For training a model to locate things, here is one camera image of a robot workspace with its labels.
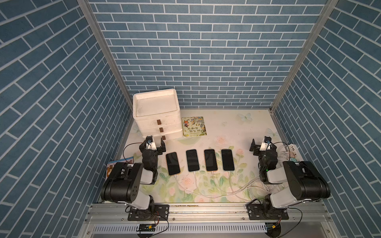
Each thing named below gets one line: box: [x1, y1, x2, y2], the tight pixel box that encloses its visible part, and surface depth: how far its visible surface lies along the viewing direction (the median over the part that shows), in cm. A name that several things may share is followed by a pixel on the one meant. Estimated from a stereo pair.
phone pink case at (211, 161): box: [203, 148, 218, 173], surface depth 94 cm
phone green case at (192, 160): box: [186, 149, 200, 173], surface depth 93 cm
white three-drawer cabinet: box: [132, 88, 184, 140], surface depth 93 cm
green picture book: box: [181, 116, 208, 138], surface depth 111 cm
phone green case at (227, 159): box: [221, 149, 235, 171], surface depth 95 cm
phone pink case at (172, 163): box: [165, 151, 181, 176], surface depth 91 cm
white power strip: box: [288, 143, 303, 162], surface depth 96 cm
